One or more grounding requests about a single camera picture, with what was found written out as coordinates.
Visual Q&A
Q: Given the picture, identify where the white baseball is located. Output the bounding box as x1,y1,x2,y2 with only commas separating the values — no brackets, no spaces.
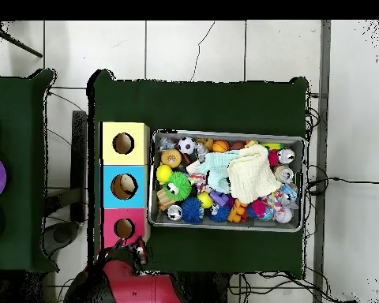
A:
273,207,294,224

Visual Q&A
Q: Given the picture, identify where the small orange basketball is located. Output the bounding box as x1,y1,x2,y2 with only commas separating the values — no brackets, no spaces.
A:
212,139,231,154

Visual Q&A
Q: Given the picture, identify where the green spiky ball with eyes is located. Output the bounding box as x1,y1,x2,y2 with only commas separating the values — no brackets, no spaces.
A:
162,170,193,201

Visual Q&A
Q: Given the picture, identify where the black upright stand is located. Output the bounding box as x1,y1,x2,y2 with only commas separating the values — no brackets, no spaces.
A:
70,110,88,223

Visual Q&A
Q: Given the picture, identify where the black tripod leg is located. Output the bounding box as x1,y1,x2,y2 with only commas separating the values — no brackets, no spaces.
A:
0,21,43,58

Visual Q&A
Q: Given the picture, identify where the blue spiky ball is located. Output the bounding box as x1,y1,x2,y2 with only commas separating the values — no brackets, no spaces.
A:
180,196,205,225

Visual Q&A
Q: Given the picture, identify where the orange ball with holes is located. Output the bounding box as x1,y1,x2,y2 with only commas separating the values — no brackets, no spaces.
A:
160,148,183,169

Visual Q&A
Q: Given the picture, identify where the shallow clear plastic bin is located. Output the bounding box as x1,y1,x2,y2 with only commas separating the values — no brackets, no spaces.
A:
147,128,306,234

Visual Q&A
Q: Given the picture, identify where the small soccer ball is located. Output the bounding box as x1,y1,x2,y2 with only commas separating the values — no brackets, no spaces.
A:
177,136,197,155

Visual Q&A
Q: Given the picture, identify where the grey stand foot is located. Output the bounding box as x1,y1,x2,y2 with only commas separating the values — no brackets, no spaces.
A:
43,220,81,256

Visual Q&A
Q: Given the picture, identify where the cream waffle cloth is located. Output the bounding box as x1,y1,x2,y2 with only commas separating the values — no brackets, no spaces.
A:
227,144,283,205

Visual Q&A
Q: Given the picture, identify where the light blue cloth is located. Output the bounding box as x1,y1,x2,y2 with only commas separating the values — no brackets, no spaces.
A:
195,149,241,195

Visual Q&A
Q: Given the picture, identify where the black floor cable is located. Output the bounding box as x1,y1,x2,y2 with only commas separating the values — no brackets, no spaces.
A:
304,176,379,195

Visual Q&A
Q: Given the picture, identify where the yellow ball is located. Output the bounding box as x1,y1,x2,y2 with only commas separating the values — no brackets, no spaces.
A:
156,163,174,185

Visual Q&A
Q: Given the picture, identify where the dark green side table cloth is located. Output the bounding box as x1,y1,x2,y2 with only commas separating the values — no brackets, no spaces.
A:
0,68,59,273

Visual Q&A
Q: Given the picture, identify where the wooden box with three holes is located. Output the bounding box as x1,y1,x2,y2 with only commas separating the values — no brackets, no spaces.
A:
99,122,152,252

